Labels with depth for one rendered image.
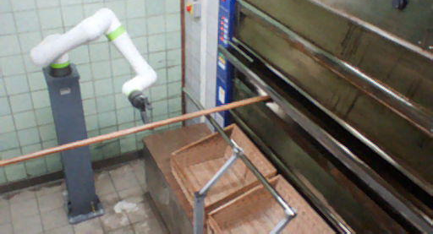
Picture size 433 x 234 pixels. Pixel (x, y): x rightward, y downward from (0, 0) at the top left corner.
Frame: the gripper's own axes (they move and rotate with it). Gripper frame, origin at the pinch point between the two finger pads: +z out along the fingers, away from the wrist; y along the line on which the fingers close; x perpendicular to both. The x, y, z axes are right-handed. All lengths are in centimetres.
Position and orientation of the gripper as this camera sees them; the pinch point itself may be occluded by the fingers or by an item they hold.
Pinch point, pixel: (150, 118)
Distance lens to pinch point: 253.7
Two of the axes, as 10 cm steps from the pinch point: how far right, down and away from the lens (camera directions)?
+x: -8.9, 2.1, -4.1
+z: 4.6, 4.9, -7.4
